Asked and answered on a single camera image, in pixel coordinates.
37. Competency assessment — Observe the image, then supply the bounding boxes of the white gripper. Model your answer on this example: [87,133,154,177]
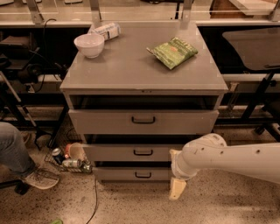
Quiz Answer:
[169,150,198,200]

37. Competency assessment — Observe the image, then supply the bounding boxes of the grey drawer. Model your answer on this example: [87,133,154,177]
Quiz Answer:
[69,109,219,135]
[93,167,172,182]
[83,144,183,162]

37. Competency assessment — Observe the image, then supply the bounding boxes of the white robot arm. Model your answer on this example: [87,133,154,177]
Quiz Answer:
[169,133,280,200]

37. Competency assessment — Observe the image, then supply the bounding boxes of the grey bottom drawer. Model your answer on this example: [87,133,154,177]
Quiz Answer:
[93,167,172,182]

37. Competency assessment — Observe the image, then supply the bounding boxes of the grey drawer cabinet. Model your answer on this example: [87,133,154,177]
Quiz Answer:
[60,21,228,169]

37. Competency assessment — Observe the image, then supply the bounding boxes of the grey top drawer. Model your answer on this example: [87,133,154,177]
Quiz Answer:
[69,109,219,135]

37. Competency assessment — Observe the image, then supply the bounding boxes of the green glass bottle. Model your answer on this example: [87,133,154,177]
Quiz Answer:
[80,160,92,173]

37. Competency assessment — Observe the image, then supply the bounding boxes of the beige cup in basket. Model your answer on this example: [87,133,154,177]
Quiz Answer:
[69,143,86,160]

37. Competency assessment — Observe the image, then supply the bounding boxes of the green soda can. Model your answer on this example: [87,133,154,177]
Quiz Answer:
[62,158,82,168]

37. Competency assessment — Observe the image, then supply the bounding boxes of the blue soda can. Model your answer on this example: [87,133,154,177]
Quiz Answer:
[52,148,65,165]

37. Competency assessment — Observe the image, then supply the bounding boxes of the green chip bag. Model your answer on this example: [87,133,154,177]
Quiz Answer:
[146,37,198,70]

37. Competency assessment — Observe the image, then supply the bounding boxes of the white sneaker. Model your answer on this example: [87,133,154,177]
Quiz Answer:
[22,168,60,190]

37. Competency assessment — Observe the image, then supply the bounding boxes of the black office chair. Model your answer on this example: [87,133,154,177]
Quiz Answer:
[222,27,280,141]

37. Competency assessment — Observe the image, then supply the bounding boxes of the person leg in jeans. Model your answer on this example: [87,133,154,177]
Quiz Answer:
[0,122,35,178]

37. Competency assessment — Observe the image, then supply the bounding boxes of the white bowl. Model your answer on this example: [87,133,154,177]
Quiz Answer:
[73,33,105,59]

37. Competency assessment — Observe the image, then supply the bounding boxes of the white plastic-wrapped package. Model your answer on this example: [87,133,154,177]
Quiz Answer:
[90,23,121,40]

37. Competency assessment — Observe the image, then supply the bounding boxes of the black tripod stand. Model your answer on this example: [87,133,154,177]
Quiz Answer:
[0,71,53,151]

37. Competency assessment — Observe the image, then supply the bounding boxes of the black floor cable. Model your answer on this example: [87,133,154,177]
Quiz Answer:
[85,178,100,224]

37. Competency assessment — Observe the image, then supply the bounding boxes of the wire basket on floor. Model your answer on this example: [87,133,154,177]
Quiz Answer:
[45,128,84,173]

